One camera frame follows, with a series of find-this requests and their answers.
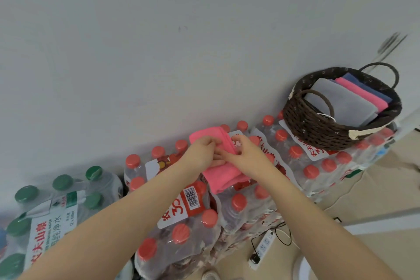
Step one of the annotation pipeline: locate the person's left hand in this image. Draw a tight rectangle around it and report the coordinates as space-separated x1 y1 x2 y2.
178 136 227 179

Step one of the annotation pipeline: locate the person's right hand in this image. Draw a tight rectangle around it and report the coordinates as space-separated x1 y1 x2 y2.
215 134 280 182

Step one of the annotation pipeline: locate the pink towel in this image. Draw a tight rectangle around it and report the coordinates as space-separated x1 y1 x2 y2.
334 77 389 113
189 126 252 195

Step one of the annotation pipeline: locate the brown wicker basket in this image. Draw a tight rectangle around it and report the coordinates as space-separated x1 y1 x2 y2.
283 62 403 152

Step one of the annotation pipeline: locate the grey towel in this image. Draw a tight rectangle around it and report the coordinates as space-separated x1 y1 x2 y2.
303 78 380 127

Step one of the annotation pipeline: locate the blue towel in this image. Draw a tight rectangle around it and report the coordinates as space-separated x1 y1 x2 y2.
341 72 393 104

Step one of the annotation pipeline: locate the person's right forearm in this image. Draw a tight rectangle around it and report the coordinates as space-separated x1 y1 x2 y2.
261 171 403 280

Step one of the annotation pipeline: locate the person's left forearm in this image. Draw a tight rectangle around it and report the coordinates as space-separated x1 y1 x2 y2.
18 163 197 280

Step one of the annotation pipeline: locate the stack of bottled water packs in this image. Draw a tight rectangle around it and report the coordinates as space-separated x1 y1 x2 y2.
0 111 398 280

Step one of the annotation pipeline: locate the white power strip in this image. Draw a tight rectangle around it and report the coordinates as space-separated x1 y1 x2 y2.
248 230 276 270

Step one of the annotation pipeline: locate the clear jug with blue lid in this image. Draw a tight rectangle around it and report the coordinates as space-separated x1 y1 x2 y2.
0 227 9 259

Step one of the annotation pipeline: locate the black power cable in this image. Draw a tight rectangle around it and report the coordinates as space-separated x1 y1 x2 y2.
251 222 293 257

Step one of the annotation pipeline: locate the white cable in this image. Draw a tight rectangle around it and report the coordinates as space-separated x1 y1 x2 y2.
285 224 301 251

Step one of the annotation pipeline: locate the white gym frame grey panel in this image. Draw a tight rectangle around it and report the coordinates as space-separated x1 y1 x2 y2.
294 207 420 280

